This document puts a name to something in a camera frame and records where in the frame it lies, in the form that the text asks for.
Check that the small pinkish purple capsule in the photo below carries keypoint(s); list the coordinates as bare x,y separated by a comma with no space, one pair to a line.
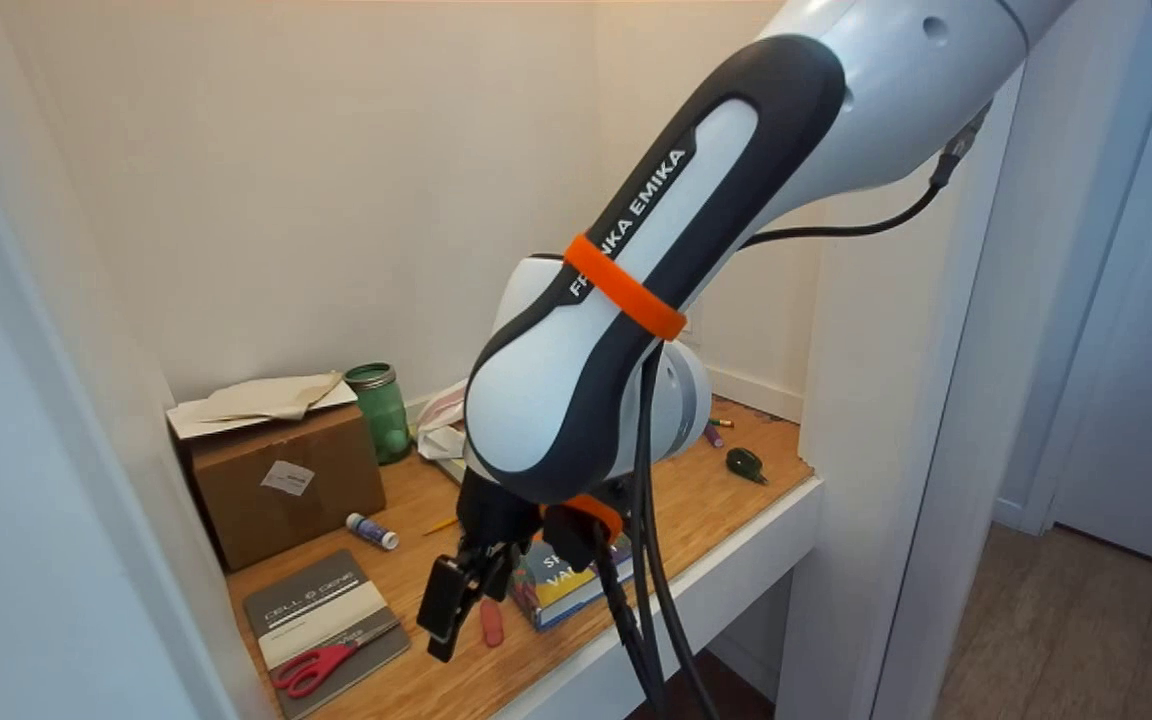
492,624

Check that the red scissors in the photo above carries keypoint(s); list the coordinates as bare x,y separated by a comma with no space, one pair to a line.
315,666

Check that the beige folded paper sheet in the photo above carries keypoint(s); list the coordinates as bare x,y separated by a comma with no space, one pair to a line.
256,400

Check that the white door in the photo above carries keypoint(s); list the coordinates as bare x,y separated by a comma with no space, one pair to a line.
1136,400

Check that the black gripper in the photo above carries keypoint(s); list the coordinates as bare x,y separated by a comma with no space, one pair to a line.
501,532

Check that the brown cardboard box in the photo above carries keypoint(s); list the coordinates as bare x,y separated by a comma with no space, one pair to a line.
280,486

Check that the white and purple glue stick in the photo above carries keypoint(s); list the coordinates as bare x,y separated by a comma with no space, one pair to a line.
372,530

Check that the green cup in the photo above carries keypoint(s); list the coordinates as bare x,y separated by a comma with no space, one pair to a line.
382,412

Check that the book with colourful cover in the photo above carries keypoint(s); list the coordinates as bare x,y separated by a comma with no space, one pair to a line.
545,584

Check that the dark green teardrop gadget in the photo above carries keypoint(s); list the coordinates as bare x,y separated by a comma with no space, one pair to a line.
745,467

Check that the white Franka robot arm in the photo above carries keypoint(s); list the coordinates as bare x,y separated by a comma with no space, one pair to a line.
577,386

